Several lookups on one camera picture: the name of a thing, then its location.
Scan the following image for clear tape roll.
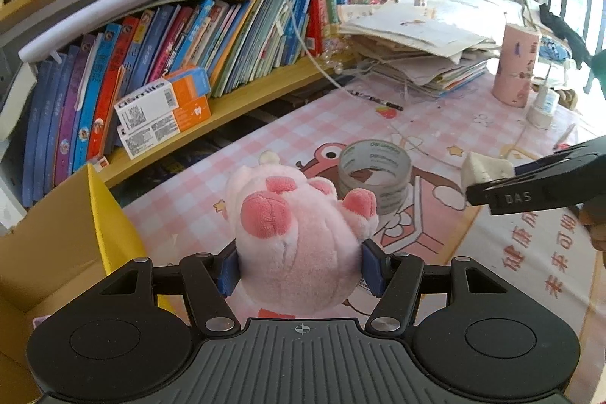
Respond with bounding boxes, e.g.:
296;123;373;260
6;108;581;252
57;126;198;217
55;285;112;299
337;139;412;215

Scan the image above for pink plush toy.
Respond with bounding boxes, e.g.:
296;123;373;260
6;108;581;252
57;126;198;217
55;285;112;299
223;151;379;317

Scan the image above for pink checkered desk mat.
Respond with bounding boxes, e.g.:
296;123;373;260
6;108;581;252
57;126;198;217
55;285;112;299
121;66;598;324

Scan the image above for row of books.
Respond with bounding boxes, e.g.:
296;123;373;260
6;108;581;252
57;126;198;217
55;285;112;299
22;0;355;206

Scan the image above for white cable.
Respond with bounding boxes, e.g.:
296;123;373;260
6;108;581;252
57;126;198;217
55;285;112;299
245;0;545;178

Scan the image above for pink cylindrical cup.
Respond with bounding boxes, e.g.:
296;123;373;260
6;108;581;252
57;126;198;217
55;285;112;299
492;23;541;108

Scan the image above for orange white box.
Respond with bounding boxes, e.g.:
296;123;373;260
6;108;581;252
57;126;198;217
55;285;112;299
114;66;211;132
117;95;211;160

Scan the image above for stack of papers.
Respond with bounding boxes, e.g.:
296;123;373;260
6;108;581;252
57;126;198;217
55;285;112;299
338;2;499;97

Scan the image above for lower orange white box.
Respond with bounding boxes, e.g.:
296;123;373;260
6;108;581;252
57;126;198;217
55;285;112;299
117;95;211;160

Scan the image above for person right hand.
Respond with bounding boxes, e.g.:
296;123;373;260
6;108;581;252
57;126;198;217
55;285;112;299
579;196;606;265

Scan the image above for upper orange white box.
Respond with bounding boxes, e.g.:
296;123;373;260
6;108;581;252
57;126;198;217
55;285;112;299
114;66;211;132

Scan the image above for white glue bottle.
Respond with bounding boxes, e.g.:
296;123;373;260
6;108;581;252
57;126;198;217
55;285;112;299
527;86;560;130

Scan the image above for black pencil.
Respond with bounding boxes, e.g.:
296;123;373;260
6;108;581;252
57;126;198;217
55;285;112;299
347;90;404;112

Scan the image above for yellow cardboard box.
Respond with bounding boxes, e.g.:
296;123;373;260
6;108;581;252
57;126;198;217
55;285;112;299
0;165;148;403

